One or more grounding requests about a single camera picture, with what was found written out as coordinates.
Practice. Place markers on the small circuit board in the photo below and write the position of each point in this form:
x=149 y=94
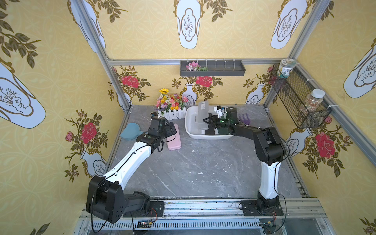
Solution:
x=144 y=224

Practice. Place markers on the black wire basket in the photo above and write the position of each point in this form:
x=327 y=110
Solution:
x=293 y=92

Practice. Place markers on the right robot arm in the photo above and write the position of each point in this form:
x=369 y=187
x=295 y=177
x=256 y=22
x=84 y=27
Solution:
x=270 y=151

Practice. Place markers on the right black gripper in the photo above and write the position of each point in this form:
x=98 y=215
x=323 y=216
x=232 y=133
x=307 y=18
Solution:
x=213 y=120

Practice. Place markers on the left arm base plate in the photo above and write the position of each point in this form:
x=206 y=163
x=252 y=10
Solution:
x=153 y=209

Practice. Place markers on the flowers in white fence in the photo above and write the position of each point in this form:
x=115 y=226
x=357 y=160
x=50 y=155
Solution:
x=171 y=106

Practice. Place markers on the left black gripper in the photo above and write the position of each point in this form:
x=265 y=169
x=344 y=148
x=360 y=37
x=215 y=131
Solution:
x=170 y=129

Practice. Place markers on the green pencil case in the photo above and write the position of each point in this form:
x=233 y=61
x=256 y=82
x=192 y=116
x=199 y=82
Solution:
x=224 y=131

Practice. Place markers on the clear pencil case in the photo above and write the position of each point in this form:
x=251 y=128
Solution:
x=203 y=112

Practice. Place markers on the black pencil case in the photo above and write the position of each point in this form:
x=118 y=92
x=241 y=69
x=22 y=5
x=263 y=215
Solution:
x=210 y=131

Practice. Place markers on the aluminium front rail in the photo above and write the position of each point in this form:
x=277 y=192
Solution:
x=302 y=216

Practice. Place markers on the glass jar white lid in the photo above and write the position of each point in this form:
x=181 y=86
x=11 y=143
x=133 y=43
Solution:
x=312 y=101

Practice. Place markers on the pink pencil case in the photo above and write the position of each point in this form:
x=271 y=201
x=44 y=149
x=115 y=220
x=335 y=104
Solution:
x=174 y=142

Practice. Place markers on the white plastic storage box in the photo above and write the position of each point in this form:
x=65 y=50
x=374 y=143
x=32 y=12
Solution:
x=192 y=130

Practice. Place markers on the patterned tin jar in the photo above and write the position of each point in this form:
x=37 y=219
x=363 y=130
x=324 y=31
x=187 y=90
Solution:
x=285 y=68

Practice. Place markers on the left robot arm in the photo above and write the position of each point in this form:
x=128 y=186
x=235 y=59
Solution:
x=106 y=199

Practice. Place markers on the purple garden fork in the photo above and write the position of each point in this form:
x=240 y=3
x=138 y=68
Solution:
x=244 y=118

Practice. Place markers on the grey wall shelf tray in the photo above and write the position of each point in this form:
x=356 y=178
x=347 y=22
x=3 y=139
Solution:
x=216 y=67

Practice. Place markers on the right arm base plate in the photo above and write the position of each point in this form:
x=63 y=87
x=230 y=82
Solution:
x=260 y=208

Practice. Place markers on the pink flowers in tray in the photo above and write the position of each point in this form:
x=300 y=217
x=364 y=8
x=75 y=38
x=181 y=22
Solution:
x=194 y=66

